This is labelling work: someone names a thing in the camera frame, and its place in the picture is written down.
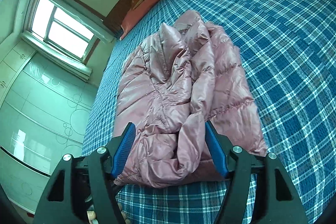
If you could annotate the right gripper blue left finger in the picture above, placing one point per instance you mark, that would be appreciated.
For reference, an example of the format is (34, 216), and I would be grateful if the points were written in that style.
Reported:
(104, 165)

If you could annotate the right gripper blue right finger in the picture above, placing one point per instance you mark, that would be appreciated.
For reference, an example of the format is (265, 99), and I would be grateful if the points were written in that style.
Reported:
(232, 163)

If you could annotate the pink puffer down jacket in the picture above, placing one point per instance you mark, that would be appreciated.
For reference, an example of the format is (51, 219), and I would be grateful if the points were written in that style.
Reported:
(172, 84)

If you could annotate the white wardrobe with circles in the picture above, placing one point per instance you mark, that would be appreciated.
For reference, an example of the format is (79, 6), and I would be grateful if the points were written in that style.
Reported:
(44, 114)

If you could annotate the white framed side window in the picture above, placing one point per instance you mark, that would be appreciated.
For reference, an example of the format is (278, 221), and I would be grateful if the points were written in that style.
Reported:
(54, 27)

